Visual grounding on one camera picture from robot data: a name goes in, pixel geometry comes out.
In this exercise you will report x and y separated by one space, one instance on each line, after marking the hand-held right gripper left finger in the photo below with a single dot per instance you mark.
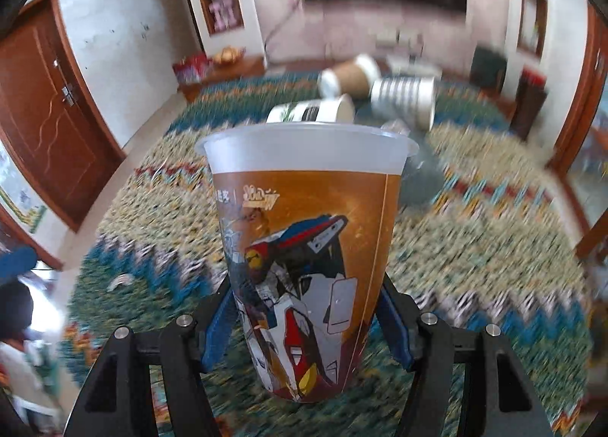
219 330

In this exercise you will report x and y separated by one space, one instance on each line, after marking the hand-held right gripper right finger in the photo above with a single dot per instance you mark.
398 325

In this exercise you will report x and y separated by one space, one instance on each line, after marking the orange printed plastic cup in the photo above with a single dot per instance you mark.
304 237

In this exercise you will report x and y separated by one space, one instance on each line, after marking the clear plastic cup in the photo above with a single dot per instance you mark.
420 166

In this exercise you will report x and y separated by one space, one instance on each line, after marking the white striped paper cup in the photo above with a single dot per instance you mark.
406 94

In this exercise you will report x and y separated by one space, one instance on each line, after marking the white paper cup dark band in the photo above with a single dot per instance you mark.
311 110

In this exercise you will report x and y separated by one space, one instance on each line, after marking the brown paper cup white lid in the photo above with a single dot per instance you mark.
349 77

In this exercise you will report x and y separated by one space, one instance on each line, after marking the low wooden cabinet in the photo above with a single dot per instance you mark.
228 73

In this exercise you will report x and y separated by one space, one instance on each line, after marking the red snack packet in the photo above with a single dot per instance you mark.
191 67

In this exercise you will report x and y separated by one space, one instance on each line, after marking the dark speaker box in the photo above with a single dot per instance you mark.
488 69

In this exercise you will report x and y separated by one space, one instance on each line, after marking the bowl of yellow fruit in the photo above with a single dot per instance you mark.
228 55

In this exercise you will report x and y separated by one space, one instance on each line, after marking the brown wooden door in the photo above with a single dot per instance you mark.
45 104

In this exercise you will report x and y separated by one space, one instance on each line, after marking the white shelf with items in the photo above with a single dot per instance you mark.
531 4

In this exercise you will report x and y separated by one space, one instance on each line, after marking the wooden door frame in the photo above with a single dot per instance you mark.
577 95

